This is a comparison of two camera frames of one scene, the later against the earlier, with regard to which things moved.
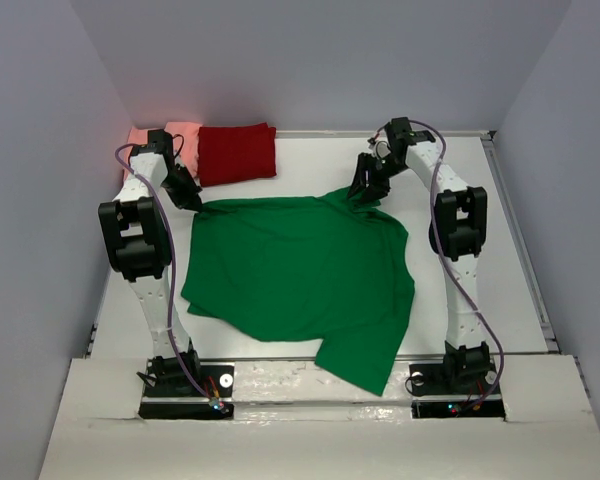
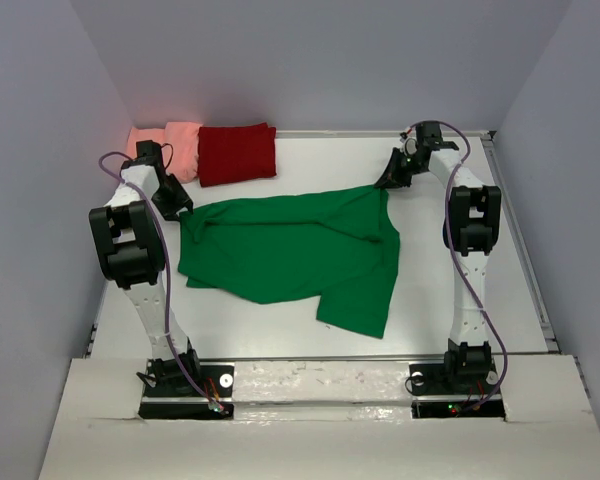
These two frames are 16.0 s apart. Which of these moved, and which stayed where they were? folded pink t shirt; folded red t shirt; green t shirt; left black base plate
Moved: green t shirt
Stayed: folded red t shirt; left black base plate; folded pink t shirt
